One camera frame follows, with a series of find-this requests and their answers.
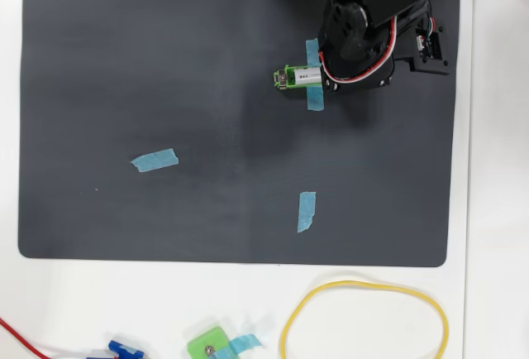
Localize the blue wire connector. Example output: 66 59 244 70
85 338 146 359

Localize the short blue tape strip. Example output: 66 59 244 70
296 191 317 235

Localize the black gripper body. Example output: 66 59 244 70
317 0 405 96

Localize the red wire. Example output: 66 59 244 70
0 317 53 359

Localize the yellow rubber band loop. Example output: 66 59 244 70
279 279 450 359

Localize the wide blue tape strip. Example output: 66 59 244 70
130 147 180 174

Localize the blue tape on block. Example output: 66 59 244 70
214 333 265 359

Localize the red white black servo cable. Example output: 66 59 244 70
317 17 400 83

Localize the multicolour camera cable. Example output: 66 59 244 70
416 17 438 52

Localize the green battery holder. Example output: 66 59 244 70
272 65 327 92

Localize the white cylindrical battery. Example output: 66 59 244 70
293 68 322 86

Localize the dark grey work mat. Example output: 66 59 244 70
17 0 463 269

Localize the long blue tape strip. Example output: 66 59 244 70
305 38 326 111

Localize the green block with screw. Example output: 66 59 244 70
186 325 232 359

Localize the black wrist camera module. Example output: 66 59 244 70
392 1 451 75

